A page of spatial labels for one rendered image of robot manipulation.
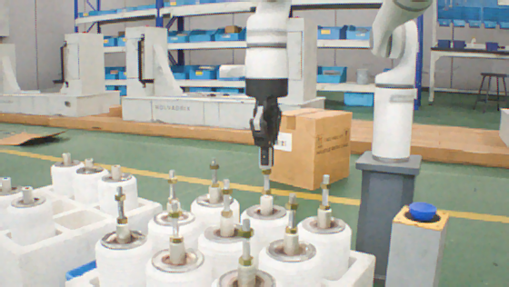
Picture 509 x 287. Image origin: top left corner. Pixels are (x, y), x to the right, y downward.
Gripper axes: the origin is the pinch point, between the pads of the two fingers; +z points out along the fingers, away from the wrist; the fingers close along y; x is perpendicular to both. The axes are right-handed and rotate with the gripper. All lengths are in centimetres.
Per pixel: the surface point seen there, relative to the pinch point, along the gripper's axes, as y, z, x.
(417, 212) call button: -13.7, 3.1, -25.8
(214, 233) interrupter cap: -12.6, 10.4, 5.0
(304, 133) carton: 98, 13, 12
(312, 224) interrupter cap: -3.9, 10.5, -9.3
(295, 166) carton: 99, 27, 16
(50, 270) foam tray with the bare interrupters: -15.2, 23.2, 41.0
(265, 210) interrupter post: -1.1, 9.7, -0.2
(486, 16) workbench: 559, -88, -160
